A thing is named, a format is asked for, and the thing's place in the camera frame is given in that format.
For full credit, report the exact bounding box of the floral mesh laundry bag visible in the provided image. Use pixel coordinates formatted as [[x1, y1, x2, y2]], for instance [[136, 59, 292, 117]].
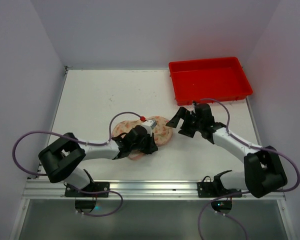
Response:
[[111, 116, 173, 147]]

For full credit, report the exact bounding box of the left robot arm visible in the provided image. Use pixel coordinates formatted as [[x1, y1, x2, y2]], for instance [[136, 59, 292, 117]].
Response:
[[38, 121, 158, 190]]

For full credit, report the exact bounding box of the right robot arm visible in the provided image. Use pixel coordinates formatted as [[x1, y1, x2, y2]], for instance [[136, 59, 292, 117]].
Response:
[[166, 103, 288, 198]]

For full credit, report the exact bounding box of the red plastic tray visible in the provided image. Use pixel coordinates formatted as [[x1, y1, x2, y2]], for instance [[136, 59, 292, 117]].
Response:
[[168, 56, 253, 106]]

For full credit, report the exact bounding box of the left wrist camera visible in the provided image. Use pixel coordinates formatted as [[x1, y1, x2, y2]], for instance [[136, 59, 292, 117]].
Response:
[[140, 116, 157, 132]]

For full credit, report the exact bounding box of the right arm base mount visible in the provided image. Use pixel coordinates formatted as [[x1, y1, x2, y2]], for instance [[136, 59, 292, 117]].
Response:
[[197, 176, 242, 198]]

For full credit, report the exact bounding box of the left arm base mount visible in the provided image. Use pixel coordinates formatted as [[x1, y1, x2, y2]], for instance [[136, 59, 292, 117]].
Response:
[[64, 181, 110, 198]]

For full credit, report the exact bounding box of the aluminium front rail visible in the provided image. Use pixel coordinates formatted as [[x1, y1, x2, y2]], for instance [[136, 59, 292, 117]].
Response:
[[22, 178, 287, 201]]

